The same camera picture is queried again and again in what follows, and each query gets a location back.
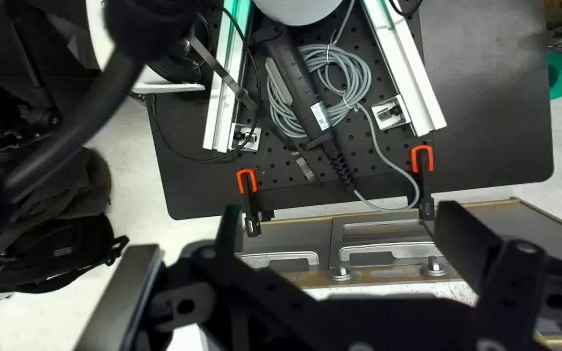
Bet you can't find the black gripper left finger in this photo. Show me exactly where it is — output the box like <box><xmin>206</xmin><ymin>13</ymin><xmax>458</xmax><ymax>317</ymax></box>
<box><xmin>73</xmin><ymin>204</ymin><xmax>310</xmax><ymax>351</ymax></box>

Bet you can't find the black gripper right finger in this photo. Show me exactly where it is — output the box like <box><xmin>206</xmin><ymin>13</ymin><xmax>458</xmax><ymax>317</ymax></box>
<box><xmin>423</xmin><ymin>200</ymin><xmax>562</xmax><ymax>351</ymax></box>

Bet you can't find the orange black bar clamp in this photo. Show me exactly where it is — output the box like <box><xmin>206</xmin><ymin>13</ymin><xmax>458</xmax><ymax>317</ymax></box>
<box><xmin>407</xmin><ymin>143</ymin><xmax>440</xmax><ymax>221</ymax></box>
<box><xmin>231</xmin><ymin>167</ymin><xmax>276</xmax><ymax>239</ymax></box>

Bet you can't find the black backpack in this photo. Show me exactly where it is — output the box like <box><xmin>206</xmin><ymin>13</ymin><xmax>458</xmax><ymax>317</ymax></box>
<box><xmin>0</xmin><ymin>147</ymin><xmax>130</xmax><ymax>297</ymax></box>

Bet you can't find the black perforated base board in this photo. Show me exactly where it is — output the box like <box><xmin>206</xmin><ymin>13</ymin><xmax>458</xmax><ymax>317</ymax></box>
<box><xmin>146</xmin><ymin>0</ymin><xmax>553</xmax><ymax>221</ymax></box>

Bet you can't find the teal green object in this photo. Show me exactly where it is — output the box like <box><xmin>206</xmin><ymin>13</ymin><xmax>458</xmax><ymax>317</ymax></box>
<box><xmin>546</xmin><ymin>50</ymin><xmax>562</xmax><ymax>102</ymax></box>

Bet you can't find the bolted metal mount plate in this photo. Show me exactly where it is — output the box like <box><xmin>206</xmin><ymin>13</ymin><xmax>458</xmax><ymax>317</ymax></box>
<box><xmin>239</xmin><ymin>213</ymin><xmax>479</xmax><ymax>305</ymax></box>

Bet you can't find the metal corner bracket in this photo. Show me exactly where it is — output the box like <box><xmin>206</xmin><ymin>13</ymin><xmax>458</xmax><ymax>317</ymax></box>
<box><xmin>230</xmin><ymin>124</ymin><xmax>263</xmax><ymax>155</ymax></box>
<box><xmin>370</xmin><ymin>96</ymin><xmax>413</xmax><ymax>134</ymax></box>

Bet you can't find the aluminum extrusion rail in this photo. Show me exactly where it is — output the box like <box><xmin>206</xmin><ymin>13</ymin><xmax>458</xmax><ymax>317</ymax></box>
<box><xmin>200</xmin><ymin>0</ymin><xmax>257</xmax><ymax>155</ymax></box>
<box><xmin>360</xmin><ymin>0</ymin><xmax>448</xmax><ymax>139</ymax></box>

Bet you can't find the grey cable bundle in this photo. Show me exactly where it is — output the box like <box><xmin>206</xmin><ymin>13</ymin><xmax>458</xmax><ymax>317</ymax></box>
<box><xmin>253</xmin><ymin>32</ymin><xmax>360</xmax><ymax>192</ymax></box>

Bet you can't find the coiled grey cable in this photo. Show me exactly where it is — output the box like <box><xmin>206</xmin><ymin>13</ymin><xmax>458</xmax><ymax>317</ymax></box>
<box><xmin>263</xmin><ymin>44</ymin><xmax>425</xmax><ymax>212</ymax></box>

